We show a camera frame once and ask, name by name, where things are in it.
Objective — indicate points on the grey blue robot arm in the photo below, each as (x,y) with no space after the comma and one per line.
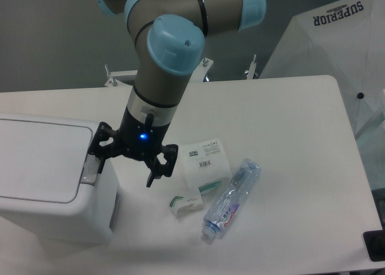
(169,38)

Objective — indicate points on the white superior umbrella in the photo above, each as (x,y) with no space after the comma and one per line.
(345,40)

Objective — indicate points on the clear crushed plastic bottle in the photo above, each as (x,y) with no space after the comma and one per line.
(222,212)

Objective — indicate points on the white push-button trash can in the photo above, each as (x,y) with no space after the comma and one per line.
(50,184)

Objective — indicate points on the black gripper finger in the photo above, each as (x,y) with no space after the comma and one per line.
(161,162)
(104,145)

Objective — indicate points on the white plastic packaging bag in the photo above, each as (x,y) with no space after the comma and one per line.
(204,165)

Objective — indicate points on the white green paper wrapper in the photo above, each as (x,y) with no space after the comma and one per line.
(186,203)

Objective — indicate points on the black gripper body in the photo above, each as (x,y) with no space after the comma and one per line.
(141,140)

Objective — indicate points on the black device at edge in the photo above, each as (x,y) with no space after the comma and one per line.
(374,241)

